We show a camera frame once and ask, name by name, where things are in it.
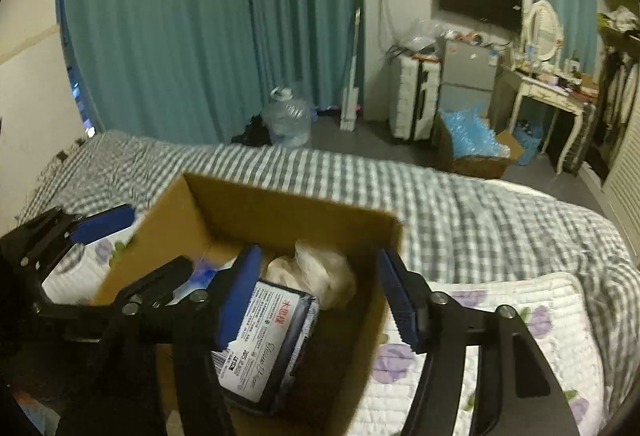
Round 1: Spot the blue tissue packet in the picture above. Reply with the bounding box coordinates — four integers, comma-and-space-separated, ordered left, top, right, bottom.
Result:
167, 255, 321, 417

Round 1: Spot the cream lace scrunchie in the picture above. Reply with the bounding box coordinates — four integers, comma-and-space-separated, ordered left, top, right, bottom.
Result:
262, 241, 357, 310

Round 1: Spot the brown cardboard box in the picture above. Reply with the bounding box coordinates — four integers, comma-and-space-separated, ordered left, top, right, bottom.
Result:
94, 174, 401, 435

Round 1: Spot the white floral quilt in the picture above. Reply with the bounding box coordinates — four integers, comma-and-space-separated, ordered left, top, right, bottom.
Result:
41, 234, 609, 436

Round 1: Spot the box of blue plastic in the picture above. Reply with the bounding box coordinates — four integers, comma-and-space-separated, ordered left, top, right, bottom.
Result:
436, 105, 524, 179

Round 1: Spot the clear water jug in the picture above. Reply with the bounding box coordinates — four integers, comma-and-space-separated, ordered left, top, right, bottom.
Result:
260, 87, 311, 149

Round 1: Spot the white louvered wardrobe door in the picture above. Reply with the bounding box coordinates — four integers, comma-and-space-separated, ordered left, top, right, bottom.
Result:
602, 62, 639, 263

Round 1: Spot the white upright floor mop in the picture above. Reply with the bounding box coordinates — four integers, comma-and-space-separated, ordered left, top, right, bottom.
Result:
340, 8, 361, 133

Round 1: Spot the white suitcase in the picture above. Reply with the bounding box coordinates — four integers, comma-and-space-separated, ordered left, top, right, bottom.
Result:
388, 54, 440, 141

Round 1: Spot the small grey refrigerator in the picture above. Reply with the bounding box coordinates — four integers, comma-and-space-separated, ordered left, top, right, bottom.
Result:
438, 39, 499, 118

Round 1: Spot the white dressing table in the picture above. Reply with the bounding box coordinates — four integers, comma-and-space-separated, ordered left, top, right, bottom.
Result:
488, 65, 597, 176

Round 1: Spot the white oval vanity mirror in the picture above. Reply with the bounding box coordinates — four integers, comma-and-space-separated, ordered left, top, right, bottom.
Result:
522, 0, 564, 62

